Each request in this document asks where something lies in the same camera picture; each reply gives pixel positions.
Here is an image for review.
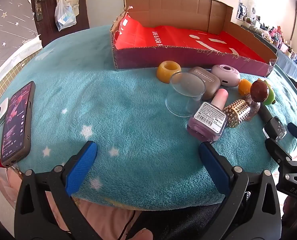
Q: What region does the pink round device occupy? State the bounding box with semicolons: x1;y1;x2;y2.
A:
211;64;241;87

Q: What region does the pink nail polish bottle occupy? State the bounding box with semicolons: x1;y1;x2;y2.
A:
187;88;229;144

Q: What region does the gold studded bottle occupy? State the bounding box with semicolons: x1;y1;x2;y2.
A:
223;99;251;128

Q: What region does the metal door handle plate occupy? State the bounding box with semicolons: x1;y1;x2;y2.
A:
34;0;50;22

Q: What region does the yellow ring-shaped holder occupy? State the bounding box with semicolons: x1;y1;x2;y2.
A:
156;60;182;83

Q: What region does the smartphone in dark case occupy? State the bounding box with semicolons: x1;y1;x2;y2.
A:
0;81;36;167

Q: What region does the red paper liner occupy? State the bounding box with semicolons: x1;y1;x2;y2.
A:
115;15;274;64

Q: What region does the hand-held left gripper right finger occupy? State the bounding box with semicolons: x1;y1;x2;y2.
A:
198;142;282;240

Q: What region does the taupe eye shadow case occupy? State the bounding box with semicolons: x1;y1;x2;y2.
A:
187;66;221;100

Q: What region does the cardboard box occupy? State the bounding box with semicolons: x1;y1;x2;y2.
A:
110;0;278;78

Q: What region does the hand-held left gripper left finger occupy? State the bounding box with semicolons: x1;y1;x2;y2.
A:
14;140;98;240

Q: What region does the green squishy toy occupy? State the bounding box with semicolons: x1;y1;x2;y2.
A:
257;79;276;105

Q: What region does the dark brown door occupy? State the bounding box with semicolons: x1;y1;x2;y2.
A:
30;0;90;43

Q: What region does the person's right forearm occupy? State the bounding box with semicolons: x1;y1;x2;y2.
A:
282;192;297;233

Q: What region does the glass bottle brown round cap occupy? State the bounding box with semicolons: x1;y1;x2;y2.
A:
243;80;270;117

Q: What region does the orange plastic ball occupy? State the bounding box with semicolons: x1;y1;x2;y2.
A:
238;79;252;96

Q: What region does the pile of table knickknacks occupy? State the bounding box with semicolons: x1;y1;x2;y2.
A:
238;2;297;63

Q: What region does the blue cloth covered table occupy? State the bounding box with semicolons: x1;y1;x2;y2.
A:
241;25;297;90

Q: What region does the clear plastic cup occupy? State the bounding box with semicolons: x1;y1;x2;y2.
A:
165;72;206;117

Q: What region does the translucent plastic bag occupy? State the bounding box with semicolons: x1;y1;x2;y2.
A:
54;0;77;32

